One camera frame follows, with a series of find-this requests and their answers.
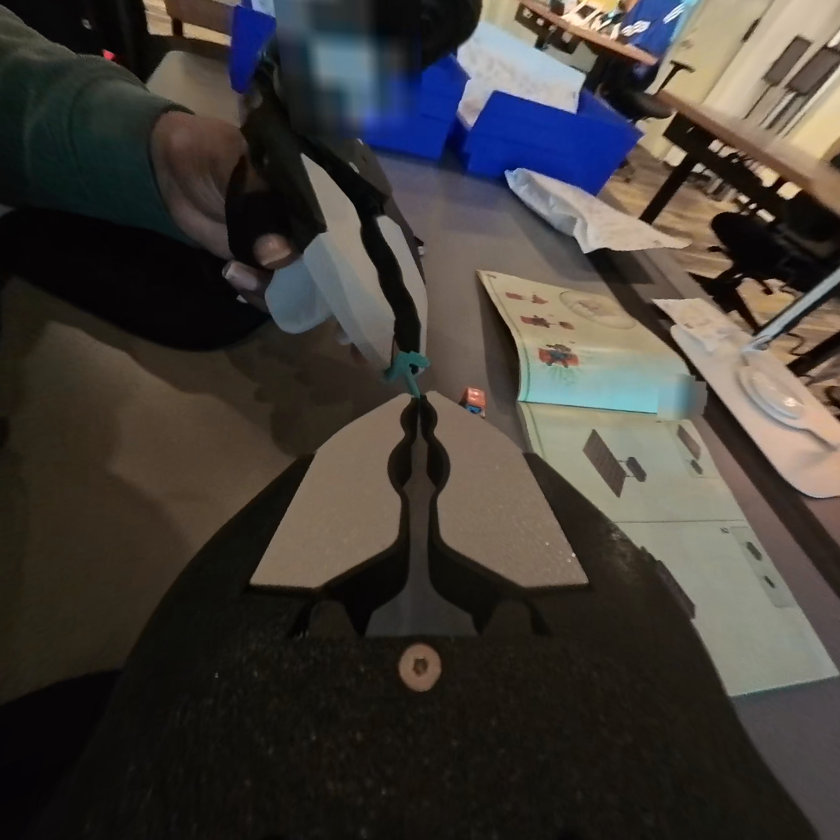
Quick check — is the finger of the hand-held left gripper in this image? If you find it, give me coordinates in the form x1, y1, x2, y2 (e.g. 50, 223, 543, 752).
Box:
300, 155, 397, 371
357, 210, 427, 358

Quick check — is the blue plastic bin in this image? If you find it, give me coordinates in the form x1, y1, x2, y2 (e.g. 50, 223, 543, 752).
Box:
230, 0, 469, 161
460, 90, 644, 198

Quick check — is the black office chair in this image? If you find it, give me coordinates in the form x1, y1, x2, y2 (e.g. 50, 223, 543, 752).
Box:
709, 158, 840, 336

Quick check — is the person's left hand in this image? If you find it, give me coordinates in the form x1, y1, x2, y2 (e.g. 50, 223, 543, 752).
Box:
147, 108, 296, 312

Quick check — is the white paper leaflet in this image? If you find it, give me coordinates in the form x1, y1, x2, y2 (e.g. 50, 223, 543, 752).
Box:
653, 297, 752, 355

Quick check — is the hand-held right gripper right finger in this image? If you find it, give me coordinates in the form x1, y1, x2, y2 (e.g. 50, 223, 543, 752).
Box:
423, 392, 592, 594

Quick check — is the white instruction booklet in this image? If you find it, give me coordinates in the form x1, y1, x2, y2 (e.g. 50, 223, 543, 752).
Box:
478, 269, 838, 699

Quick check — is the white paper bag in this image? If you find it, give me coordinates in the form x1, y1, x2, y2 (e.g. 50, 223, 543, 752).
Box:
506, 168, 690, 254

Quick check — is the teal toy sword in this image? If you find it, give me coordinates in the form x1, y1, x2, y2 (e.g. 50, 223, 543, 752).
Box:
385, 344, 431, 399

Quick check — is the wooden table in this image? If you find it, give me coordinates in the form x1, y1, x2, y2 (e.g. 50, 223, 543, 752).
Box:
637, 90, 840, 227
515, 0, 660, 67

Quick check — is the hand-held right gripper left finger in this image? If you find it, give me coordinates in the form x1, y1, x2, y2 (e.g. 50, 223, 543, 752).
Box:
250, 394, 418, 594

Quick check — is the person's left forearm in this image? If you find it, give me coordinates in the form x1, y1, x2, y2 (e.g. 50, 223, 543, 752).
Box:
0, 0, 191, 250

